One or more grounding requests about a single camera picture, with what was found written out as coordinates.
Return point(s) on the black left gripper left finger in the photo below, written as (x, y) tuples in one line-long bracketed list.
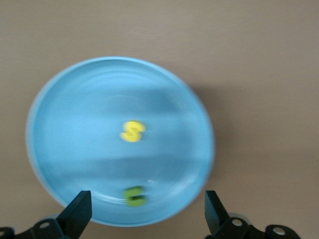
[(74, 216)]

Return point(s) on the blue plate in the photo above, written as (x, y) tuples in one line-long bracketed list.
[(87, 124)]

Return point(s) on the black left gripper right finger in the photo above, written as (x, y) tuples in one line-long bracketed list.
[(216, 219)]

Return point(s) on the yellow foam letter s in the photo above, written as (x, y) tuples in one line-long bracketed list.
[(132, 132)]

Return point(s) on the green foam letter u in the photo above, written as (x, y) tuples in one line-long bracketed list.
[(129, 196)]

